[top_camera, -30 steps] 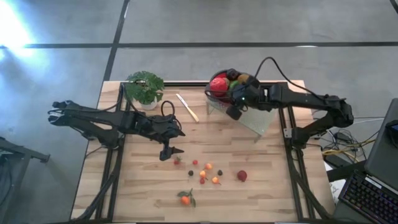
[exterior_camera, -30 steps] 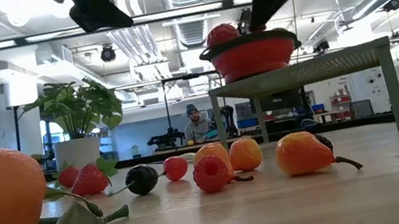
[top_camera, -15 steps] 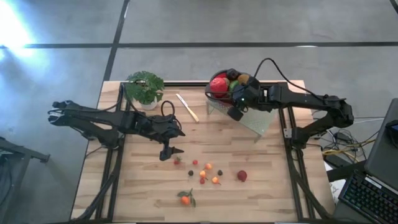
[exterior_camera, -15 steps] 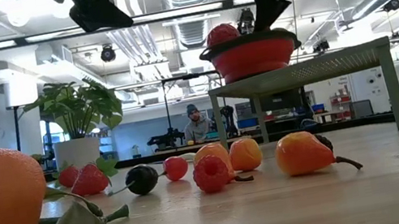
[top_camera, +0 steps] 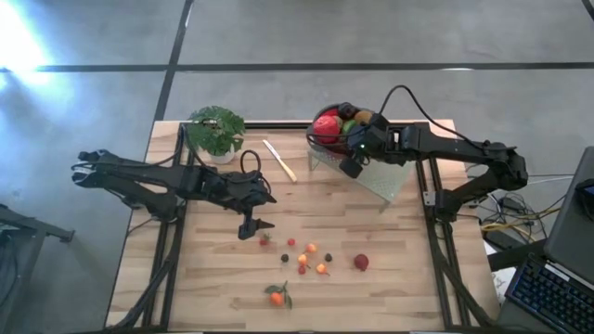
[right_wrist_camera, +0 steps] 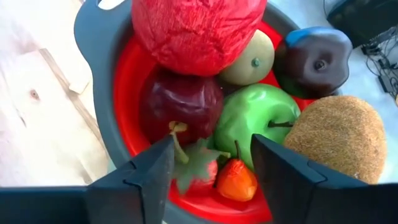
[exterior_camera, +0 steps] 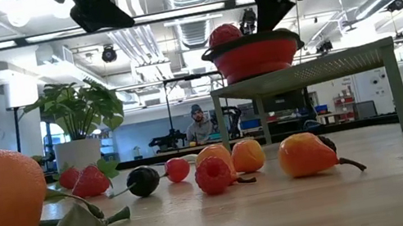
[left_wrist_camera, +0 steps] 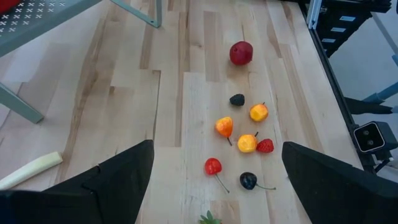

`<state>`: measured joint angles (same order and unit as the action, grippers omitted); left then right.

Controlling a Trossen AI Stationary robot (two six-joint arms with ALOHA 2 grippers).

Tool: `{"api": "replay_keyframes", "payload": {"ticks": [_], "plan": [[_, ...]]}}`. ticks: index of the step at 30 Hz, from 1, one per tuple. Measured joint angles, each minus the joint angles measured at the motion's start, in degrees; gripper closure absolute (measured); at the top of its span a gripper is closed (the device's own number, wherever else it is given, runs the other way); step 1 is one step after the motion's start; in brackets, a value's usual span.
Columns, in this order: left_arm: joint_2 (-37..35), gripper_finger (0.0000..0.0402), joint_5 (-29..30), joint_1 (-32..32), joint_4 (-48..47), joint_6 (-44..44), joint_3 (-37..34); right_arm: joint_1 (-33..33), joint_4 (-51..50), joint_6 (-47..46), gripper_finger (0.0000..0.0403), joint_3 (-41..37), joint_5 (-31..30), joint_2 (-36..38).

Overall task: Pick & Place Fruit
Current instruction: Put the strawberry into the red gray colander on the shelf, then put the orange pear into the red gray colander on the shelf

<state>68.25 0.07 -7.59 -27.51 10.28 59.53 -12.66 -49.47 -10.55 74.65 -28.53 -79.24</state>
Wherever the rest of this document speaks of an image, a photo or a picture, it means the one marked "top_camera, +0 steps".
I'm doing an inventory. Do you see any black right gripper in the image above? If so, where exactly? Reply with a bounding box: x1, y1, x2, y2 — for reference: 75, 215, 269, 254
340, 112, 407, 180

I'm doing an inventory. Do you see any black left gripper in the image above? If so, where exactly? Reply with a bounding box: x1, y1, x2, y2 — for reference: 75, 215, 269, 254
215, 169, 279, 241

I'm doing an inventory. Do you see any dark purple plum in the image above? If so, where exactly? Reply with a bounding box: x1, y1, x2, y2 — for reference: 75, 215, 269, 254
337, 101, 358, 121

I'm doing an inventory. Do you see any large red apple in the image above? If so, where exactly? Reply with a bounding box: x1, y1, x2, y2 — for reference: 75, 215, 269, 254
312, 114, 342, 145

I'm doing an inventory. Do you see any red colander with grey rim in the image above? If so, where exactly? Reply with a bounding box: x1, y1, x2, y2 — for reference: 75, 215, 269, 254
305, 101, 382, 161

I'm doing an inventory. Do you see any green perforated metal shelf riser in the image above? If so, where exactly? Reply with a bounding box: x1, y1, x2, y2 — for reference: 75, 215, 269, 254
306, 148, 414, 213

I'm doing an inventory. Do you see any orange tangerine with leaves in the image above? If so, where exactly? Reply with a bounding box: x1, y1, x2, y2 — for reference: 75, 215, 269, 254
263, 280, 294, 310

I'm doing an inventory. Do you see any green plant in white pot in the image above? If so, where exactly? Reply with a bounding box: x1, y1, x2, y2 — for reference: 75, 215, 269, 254
187, 105, 247, 164

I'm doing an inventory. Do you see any black power brick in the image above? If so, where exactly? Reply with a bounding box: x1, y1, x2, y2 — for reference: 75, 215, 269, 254
484, 229, 514, 251

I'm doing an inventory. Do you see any white paper sheet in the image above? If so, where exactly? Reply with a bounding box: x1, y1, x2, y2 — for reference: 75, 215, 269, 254
482, 240, 511, 305

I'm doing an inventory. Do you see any grey laptop with lit keyboard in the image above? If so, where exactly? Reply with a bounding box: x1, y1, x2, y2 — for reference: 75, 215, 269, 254
496, 146, 594, 334

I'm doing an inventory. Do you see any black metal stand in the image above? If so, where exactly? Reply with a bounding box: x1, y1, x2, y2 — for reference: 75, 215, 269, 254
0, 203, 75, 334

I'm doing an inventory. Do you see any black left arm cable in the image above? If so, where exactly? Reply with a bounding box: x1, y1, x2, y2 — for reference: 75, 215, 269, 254
178, 122, 273, 186

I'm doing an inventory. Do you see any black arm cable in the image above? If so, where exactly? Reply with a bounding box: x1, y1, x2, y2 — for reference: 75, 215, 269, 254
378, 84, 493, 154
178, 122, 273, 186

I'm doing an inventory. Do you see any knife with cream handle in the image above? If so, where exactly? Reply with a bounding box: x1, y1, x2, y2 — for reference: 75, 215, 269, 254
262, 138, 299, 184

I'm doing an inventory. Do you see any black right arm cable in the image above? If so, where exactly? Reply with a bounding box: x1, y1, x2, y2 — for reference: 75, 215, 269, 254
378, 84, 493, 154

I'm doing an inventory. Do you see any black aluminium table frame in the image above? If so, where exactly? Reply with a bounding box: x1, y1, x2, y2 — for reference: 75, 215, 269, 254
105, 121, 500, 333

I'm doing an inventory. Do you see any yellow cable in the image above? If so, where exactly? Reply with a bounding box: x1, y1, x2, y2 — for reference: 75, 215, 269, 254
480, 206, 562, 233

